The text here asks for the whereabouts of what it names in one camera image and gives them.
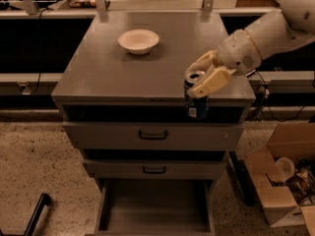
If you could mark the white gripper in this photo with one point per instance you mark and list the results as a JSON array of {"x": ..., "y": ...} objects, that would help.
[{"x": 237, "y": 52}]

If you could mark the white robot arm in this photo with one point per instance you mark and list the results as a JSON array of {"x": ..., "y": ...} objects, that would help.
[{"x": 287, "y": 28}]

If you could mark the grey drawer cabinet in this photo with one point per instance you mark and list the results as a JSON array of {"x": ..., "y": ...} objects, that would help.
[{"x": 102, "y": 72}]

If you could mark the grey top drawer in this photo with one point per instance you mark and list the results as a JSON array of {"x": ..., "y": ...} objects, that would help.
[{"x": 151, "y": 127}]

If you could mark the grey drawer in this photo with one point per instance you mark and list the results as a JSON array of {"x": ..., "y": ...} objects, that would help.
[
  {"x": 154, "y": 164},
  {"x": 151, "y": 127},
  {"x": 135, "y": 207}
]

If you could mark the grey middle drawer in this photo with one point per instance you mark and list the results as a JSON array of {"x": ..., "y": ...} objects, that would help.
[{"x": 154, "y": 164}]

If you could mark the grey bottom drawer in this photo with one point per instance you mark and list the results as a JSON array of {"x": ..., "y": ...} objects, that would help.
[{"x": 135, "y": 207}]

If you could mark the white paper bowl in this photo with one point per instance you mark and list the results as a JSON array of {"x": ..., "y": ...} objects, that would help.
[{"x": 138, "y": 41}]

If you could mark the black metal bar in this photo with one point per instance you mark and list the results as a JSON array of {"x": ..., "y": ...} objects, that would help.
[{"x": 240, "y": 171}]

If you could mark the brown cardboard box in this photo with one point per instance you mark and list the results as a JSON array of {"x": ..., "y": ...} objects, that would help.
[{"x": 294, "y": 141}]

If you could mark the clear plastic cup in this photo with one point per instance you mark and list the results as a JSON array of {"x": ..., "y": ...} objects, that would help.
[{"x": 286, "y": 167}]

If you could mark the crumpled snack bags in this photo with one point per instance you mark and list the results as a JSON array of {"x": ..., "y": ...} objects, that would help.
[{"x": 302, "y": 183}]

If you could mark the black chair leg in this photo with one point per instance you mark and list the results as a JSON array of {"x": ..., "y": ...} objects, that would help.
[{"x": 43, "y": 201}]

